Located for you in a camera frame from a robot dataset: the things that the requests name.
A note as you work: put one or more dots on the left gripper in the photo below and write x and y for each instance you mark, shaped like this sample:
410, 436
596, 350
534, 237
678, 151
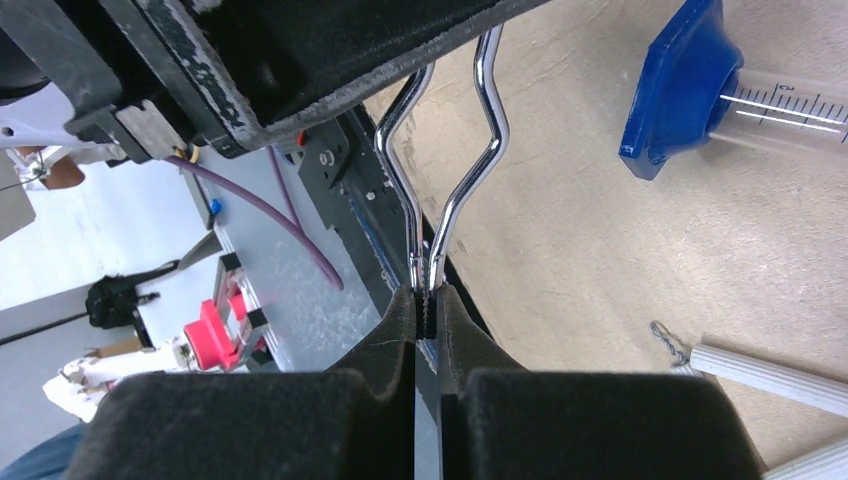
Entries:
90, 73

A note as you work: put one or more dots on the metal crucible tongs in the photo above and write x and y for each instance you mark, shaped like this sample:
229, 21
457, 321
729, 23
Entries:
435, 162

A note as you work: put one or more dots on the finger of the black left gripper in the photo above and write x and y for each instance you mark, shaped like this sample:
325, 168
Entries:
244, 74

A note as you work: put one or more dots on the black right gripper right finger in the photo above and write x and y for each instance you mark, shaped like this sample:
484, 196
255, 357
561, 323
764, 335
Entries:
499, 420

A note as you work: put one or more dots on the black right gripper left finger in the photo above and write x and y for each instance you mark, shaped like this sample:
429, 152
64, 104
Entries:
354, 420

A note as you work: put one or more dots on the clay pipe triangle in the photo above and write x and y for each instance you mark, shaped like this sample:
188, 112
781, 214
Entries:
827, 462

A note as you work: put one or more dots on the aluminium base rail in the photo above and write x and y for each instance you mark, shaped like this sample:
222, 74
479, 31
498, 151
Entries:
319, 235

